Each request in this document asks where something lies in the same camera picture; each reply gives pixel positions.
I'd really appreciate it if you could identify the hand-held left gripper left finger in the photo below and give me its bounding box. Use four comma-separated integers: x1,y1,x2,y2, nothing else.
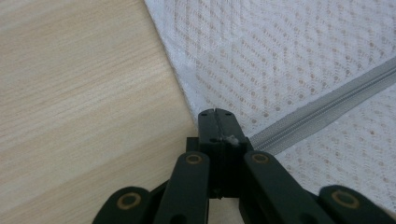
186,107,222,200

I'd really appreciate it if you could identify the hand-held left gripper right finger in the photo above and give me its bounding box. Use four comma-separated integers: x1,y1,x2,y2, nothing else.
214,107,255,200

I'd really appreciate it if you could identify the white mesh laundry bag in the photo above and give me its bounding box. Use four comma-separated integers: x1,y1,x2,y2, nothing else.
143,0,396,217

